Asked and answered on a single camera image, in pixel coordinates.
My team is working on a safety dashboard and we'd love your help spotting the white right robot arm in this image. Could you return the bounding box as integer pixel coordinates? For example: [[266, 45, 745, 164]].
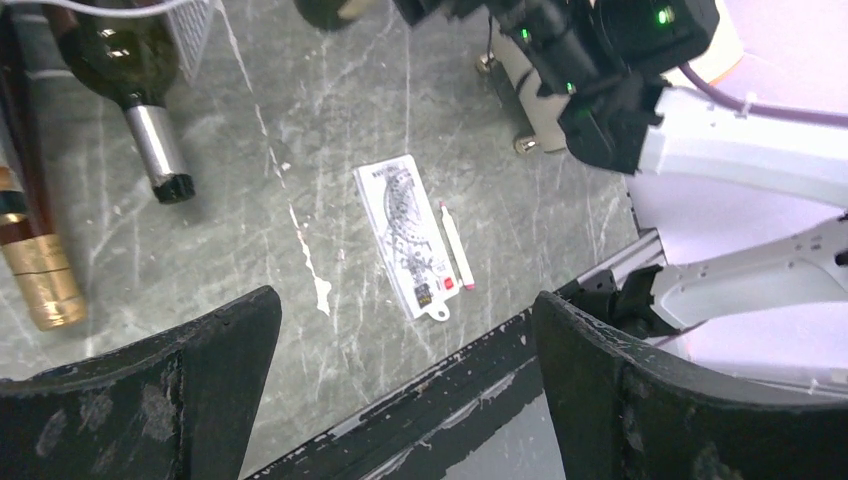
[[486, 1, 847, 337]]

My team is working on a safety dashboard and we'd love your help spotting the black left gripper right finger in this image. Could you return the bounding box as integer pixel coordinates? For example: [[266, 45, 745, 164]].
[[531, 292, 847, 479]]

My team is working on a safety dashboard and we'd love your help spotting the dark green labelled wine bottle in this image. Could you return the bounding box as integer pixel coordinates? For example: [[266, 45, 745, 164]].
[[294, 0, 376, 32]]

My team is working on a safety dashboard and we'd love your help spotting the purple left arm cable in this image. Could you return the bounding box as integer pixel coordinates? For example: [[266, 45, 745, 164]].
[[0, 0, 193, 19]]

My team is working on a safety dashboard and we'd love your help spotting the cream cylindrical drum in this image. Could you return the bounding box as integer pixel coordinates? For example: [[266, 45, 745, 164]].
[[688, 0, 744, 86]]

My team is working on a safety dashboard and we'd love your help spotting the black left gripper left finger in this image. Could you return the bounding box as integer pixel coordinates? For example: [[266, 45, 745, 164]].
[[1, 286, 282, 479]]

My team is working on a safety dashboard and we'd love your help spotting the printed card package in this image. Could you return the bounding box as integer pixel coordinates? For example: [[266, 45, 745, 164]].
[[353, 154, 461, 322]]

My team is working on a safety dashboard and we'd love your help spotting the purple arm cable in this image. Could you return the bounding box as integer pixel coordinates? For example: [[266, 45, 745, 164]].
[[0, 0, 193, 19], [676, 60, 848, 128]]

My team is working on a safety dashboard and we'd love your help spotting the white pen red tip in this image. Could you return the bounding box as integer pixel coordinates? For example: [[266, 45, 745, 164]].
[[439, 202, 476, 290]]

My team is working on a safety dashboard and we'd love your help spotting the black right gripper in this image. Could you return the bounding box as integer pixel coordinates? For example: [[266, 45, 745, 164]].
[[396, 0, 720, 174]]

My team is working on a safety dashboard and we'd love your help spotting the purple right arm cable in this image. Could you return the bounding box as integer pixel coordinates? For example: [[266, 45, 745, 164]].
[[676, 60, 848, 128]]

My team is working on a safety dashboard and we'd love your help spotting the dark bottle silver neck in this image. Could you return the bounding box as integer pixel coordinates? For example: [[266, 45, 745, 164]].
[[42, 5, 195, 204]]

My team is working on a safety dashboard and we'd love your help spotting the brown bottle gold foil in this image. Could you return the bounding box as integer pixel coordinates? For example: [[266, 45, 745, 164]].
[[1, 7, 88, 331]]

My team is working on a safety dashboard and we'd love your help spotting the white wire wine rack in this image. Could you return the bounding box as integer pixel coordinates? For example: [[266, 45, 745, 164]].
[[165, 0, 215, 85]]

